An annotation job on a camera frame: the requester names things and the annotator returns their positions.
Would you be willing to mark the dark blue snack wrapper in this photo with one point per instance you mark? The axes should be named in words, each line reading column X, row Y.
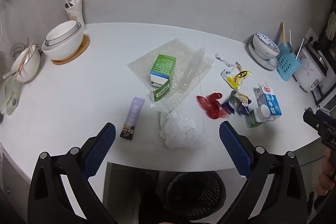
column 236, row 103

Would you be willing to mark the blue patterned white bowl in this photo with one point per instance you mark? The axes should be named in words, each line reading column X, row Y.
column 263, row 47

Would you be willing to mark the white bowl with grey rim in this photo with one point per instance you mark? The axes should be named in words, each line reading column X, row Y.
column 61, row 32

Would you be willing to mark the clear plastic tube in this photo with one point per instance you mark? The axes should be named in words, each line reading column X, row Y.
column 194, row 66

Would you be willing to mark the black mesh waste basket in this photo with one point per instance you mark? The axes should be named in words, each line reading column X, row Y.
column 194, row 192

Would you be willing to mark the blue white milk carton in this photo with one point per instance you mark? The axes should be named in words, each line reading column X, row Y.
column 271, row 102

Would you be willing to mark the pale green plate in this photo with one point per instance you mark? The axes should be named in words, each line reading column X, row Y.
column 10, row 95

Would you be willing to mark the upright wooden chopsticks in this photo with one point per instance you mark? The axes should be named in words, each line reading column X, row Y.
column 283, row 33

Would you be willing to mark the white pill bottle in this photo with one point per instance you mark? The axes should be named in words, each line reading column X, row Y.
column 260, row 113

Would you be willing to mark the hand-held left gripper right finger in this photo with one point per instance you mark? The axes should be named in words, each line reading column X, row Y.
column 235, row 148

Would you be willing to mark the white bowl holding chopsticks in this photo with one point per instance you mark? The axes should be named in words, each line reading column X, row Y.
column 29, row 66

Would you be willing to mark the red mesh net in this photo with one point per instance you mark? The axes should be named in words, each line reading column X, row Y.
column 212, row 106

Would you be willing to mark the blue plastic utensil holder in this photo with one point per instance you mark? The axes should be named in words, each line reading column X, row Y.
column 287, row 64

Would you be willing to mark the pair of wooden chopsticks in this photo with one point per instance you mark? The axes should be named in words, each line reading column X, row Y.
column 25, row 57

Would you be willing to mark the green medicine box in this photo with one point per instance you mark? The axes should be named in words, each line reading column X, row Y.
column 162, row 64

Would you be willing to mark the purple snack sachet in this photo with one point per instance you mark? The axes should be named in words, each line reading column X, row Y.
column 134, row 113

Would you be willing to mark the large white bowl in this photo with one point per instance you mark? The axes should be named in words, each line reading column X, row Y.
column 65, row 49

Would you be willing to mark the wall socket with plug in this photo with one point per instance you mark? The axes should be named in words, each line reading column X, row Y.
column 311, row 36

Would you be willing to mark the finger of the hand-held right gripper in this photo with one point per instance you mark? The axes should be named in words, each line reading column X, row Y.
column 326, row 116
column 313, row 121

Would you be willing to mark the round wooden coaster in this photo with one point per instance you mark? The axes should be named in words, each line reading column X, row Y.
column 82, row 47

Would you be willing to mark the thin white stick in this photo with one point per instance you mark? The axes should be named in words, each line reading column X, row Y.
column 290, row 36
column 300, row 48

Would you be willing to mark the crumpled white tissue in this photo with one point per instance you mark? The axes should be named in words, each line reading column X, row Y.
column 181, row 129

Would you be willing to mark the black white appliance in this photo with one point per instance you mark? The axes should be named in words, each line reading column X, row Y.
column 324, row 94

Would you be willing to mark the clear bubble wrap sheet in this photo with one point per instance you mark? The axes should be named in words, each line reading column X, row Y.
column 141, row 64

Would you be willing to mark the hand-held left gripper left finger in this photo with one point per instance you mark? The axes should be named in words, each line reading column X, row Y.
column 102, row 150

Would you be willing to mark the person's right hand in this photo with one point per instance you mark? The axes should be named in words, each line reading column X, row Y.
column 326, row 176

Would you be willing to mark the white rice cooker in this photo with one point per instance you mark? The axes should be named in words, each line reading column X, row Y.
column 308, row 71

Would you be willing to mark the yellow white snack wrapper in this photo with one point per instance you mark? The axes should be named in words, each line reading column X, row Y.
column 237, row 77

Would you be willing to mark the torn white wrapper strip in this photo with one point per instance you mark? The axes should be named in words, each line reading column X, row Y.
column 221, row 58

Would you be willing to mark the white paper cup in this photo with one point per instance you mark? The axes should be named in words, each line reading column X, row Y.
column 76, row 14

